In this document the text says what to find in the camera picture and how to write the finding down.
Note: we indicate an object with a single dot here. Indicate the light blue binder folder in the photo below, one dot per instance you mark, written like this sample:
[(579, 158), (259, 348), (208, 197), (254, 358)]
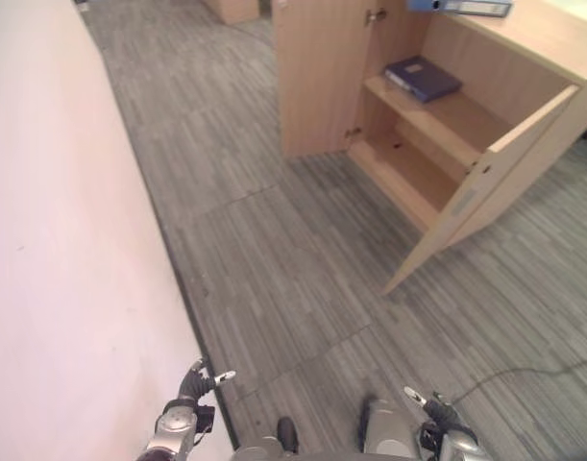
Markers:
[(461, 7)]

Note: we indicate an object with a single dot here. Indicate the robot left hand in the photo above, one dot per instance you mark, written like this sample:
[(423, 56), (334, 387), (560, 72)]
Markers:
[(196, 381)]

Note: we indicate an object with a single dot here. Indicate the robot left dark foot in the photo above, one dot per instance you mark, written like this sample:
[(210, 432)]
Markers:
[(287, 434)]

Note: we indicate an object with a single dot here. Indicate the wooden office cabinet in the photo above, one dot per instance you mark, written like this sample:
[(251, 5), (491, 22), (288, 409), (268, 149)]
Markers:
[(504, 72)]

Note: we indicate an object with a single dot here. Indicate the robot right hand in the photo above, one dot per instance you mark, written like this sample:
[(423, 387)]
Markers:
[(439, 410)]

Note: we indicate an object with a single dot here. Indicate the hinged wooden cabinet door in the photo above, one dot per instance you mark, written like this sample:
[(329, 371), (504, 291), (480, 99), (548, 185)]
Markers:
[(322, 77)]

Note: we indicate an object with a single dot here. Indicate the silver door hinge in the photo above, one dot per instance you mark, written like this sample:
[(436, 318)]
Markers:
[(375, 16)]

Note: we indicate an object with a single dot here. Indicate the wooden cabinet shelf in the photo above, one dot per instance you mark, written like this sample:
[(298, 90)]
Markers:
[(442, 120)]

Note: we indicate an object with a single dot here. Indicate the dark blue folder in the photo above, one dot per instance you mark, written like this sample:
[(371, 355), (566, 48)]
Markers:
[(423, 79)]

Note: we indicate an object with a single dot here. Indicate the robot right silver leg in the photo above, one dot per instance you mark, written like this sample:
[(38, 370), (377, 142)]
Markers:
[(386, 427)]

